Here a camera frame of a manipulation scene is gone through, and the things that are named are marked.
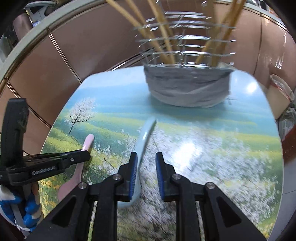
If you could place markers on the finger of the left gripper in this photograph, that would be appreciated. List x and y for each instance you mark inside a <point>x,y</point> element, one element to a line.
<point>76,157</point>

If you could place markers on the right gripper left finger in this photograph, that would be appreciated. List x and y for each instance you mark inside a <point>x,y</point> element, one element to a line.
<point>86,204</point>

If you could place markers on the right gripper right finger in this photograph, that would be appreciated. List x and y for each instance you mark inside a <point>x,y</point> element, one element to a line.
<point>222,219</point>

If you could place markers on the pink ceramic spoon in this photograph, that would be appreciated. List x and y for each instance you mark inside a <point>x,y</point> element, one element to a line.
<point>67,187</point>

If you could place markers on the light blue ceramic spoon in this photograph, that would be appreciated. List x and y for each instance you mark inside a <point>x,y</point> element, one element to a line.
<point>139,149</point>

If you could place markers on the bamboo chopstick two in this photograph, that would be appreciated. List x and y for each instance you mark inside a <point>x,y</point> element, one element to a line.
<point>157,32</point>

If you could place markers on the bamboo chopstick eight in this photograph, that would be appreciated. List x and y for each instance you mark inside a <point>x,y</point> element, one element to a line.
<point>215,37</point>

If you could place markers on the bamboo chopstick seven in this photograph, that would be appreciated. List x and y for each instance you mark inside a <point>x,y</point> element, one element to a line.
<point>231,19</point>

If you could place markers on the gloved left hand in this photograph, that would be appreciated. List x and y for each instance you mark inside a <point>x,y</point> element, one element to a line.
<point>25,213</point>

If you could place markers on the cooking oil bottle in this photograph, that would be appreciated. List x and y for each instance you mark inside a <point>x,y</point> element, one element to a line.
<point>288,146</point>

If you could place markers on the green onion bag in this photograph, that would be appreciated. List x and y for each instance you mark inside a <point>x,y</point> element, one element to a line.
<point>286,122</point>

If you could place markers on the beige trash bin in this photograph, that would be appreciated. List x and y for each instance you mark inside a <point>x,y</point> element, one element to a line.
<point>279,95</point>

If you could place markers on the wire utensil holder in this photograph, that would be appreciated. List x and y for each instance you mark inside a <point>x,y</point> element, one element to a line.
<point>187,84</point>

